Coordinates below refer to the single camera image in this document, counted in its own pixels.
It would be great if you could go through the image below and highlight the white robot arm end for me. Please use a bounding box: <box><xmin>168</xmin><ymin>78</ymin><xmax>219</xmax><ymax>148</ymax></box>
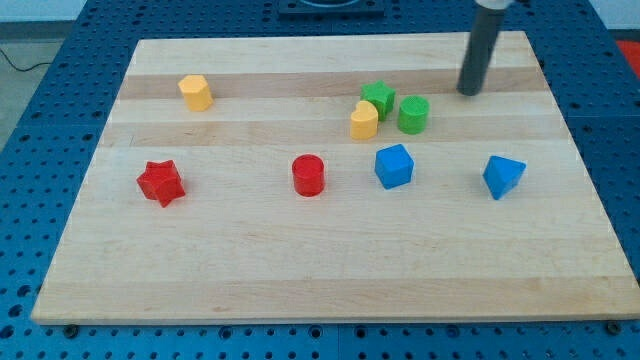
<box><xmin>475</xmin><ymin>0</ymin><xmax>514</xmax><ymax>11</ymax></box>

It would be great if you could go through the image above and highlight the yellow heart block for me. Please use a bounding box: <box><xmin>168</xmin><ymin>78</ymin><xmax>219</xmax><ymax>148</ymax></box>
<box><xmin>350</xmin><ymin>100</ymin><xmax>378</xmax><ymax>140</ymax></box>

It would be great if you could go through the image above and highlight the red cylinder block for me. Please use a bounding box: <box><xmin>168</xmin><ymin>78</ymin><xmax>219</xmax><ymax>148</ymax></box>
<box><xmin>291</xmin><ymin>154</ymin><xmax>325</xmax><ymax>197</ymax></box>

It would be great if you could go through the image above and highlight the blue cube block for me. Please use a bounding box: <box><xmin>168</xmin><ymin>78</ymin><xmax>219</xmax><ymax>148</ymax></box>
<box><xmin>374</xmin><ymin>144</ymin><xmax>414</xmax><ymax>189</ymax></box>

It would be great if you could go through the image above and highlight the wooden board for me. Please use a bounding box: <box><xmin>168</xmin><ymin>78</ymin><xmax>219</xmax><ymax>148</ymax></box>
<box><xmin>31</xmin><ymin>31</ymin><xmax>639</xmax><ymax>325</ymax></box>

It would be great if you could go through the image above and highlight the green star block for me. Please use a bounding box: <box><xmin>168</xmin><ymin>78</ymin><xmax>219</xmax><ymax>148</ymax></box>
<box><xmin>360</xmin><ymin>80</ymin><xmax>396</xmax><ymax>122</ymax></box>

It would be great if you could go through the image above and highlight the green cylinder block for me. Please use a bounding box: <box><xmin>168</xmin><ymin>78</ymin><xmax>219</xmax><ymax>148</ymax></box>
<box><xmin>397</xmin><ymin>95</ymin><xmax>430</xmax><ymax>135</ymax></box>

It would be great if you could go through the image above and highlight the yellow hexagon block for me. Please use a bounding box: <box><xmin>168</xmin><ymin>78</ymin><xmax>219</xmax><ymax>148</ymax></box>
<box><xmin>178</xmin><ymin>75</ymin><xmax>214</xmax><ymax>112</ymax></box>

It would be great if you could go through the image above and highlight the red star block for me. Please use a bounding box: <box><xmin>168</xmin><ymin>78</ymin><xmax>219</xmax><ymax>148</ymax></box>
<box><xmin>136</xmin><ymin>160</ymin><xmax>186</xmax><ymax>208</ymax></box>

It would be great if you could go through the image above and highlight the blue triangular prism block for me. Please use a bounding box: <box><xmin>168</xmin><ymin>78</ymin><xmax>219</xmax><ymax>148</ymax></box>
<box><xmin>482</xmin><ymin>155</ymin><xmax>527</xmax><ymax>200</ymax></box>

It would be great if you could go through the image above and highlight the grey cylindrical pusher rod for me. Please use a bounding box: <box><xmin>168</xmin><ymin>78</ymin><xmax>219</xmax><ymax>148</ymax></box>
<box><xmin>457</xmin><ymin>3</ymin><xmax>506</xmax><ymax>96</ymax></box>

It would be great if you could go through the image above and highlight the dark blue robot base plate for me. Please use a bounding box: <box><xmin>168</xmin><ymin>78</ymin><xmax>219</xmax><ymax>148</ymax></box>
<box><xmin>276</xmin><ymin>0</ymin><xmax>386</xmax><ymax>18</ymax></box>

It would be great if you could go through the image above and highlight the black cable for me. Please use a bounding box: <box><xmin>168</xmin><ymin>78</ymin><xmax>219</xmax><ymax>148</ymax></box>
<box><xmin>0</xmin><ymin>48</ymin><xmax>54</xmax><ymax>73</ymax></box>

